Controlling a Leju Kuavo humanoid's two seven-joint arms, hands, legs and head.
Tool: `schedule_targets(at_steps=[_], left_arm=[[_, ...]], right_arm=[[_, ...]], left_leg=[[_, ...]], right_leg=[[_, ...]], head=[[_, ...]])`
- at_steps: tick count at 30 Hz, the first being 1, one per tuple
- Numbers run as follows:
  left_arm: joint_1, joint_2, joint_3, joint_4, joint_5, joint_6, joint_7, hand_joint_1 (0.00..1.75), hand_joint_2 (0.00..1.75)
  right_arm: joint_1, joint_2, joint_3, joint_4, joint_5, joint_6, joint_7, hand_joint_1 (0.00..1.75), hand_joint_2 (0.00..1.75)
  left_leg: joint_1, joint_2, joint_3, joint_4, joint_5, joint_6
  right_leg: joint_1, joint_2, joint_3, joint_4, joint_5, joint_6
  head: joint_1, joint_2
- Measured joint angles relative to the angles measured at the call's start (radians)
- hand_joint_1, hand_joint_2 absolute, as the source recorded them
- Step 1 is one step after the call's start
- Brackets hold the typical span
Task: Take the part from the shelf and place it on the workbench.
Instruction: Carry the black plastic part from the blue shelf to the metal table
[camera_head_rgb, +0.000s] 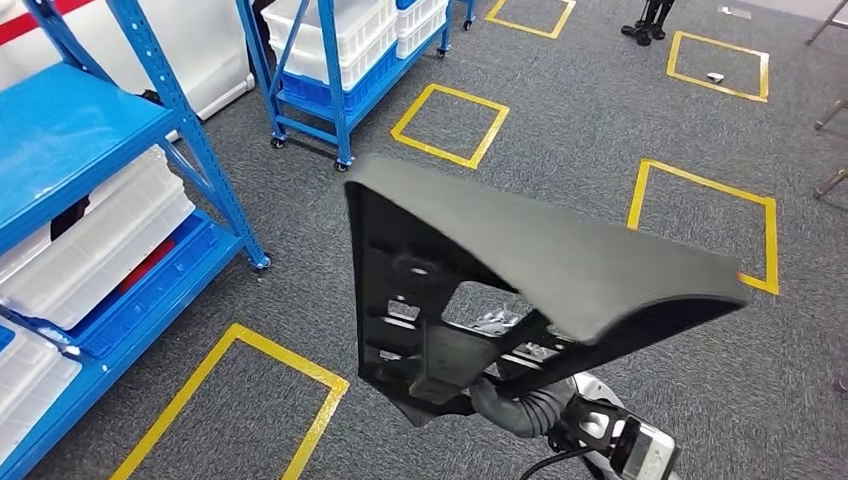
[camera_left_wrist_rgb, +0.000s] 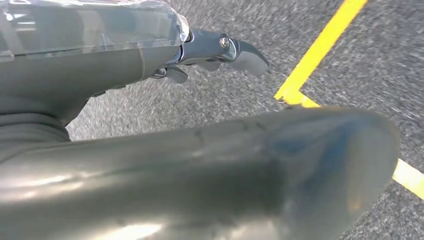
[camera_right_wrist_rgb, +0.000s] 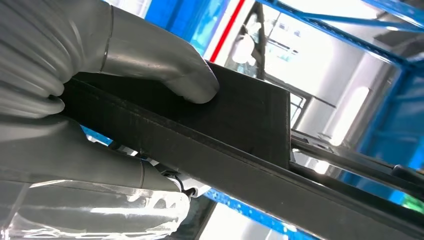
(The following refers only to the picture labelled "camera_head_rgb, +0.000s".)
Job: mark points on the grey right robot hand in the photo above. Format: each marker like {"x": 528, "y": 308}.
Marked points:
{"x": 500, "y": 322}

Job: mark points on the black plastic bracket part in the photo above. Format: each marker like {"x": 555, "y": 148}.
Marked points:
{"x": 563, "y": 265}

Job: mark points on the blue wheeled shelf rack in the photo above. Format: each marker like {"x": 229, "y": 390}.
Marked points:
{"x": 334, "y": 79}

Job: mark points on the red part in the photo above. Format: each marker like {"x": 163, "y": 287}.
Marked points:
{"x": 146, "y": 265}

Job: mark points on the blue metal shelf rack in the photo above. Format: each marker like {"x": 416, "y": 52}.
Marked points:
{"x": 66, "y": 132}

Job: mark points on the blue plastic bin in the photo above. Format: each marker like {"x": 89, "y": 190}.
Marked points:
{"x": 361, "y": 93}
{"x": 192, "y": 258}

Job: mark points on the yellow floor tape square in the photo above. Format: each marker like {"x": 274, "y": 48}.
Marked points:
{"x": 218, "y": 354}

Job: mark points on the small white floor object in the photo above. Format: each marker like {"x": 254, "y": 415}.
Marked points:
{"x": 715, "y": 77}

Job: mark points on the black tripod stand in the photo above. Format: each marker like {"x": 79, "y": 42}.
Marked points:
{"x": 646, "y": 26}

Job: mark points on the white car red stripe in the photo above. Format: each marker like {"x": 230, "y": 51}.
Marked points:
{"x": 199, "y": 46}

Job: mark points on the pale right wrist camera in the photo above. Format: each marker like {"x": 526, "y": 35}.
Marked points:
{"x": 652, "y": 450}

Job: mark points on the steel frame table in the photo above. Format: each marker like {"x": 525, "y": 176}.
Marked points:
{"x": 831, "y": 182}

